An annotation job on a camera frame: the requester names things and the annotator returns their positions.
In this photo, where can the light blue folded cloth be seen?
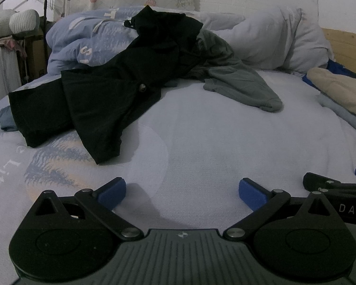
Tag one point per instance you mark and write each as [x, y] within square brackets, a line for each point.
[344, 115]

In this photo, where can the pink cloth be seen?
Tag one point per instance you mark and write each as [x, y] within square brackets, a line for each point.
[9, 43]

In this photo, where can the grey shirt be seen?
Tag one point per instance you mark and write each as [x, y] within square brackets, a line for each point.
[240, 86]

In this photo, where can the blue printed quilt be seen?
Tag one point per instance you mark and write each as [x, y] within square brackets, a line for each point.
[74, 44]

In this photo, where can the wooden headboard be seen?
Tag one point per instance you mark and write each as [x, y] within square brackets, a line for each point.
[350, 44]

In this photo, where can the black shirt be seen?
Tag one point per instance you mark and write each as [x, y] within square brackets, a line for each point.
[106, 95]

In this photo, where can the white duvet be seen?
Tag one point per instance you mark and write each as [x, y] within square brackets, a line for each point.
[270, 44]

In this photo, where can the beige folded cloth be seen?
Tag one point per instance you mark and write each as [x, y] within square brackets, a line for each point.
[341, 90]

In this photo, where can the dark blue cloth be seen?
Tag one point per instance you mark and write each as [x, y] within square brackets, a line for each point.
[341, 69]

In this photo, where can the printed blue bedsheet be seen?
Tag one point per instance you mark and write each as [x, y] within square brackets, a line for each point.
[210, 139]

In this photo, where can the blue-grey garment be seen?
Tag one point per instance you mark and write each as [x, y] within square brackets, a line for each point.
[7, 120]

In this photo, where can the white knit cushion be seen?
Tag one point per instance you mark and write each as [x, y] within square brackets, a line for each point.
[25, 20]

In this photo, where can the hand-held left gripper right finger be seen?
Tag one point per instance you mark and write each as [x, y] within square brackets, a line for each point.
[252, 194]

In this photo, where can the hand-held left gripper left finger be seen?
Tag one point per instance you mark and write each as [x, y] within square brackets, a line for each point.
[112, 194]

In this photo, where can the white plush pillow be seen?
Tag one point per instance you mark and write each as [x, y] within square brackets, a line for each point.
[0, 22]

